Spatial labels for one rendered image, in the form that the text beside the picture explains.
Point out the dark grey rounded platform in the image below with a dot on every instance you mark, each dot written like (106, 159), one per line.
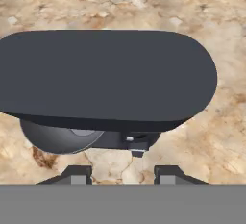
(105, 77)

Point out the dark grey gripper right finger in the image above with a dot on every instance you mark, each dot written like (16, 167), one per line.
(166, 170)

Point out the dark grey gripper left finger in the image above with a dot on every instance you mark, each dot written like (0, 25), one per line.
(80, 171)

